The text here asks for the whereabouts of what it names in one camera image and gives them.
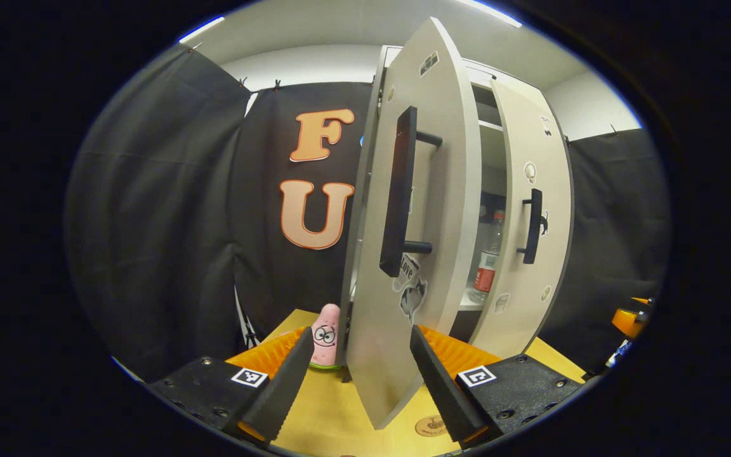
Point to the round wooden coaster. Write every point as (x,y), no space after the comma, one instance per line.
(429,425)

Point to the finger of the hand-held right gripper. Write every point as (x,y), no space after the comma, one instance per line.
(629,322)
(643,300)

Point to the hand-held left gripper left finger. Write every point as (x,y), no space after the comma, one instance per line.
(283,393)

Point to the white cabinet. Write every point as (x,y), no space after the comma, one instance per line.
(492,152)

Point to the ceiling light panel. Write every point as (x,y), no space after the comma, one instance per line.
(202,29)
(489,13)

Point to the white cabinet shelf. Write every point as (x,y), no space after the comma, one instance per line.
(491,125)
(467,301)

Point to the pink star plush toy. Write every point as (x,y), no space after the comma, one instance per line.
(326,333)

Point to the white cabinet door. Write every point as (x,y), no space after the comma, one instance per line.
(378,355)
(514,317)

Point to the clear bottle with red label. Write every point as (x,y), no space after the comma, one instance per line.
(486,276)

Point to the backdrop stand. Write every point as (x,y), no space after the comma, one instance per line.
(248,330)

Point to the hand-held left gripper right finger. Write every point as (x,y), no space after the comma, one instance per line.
(441,387)

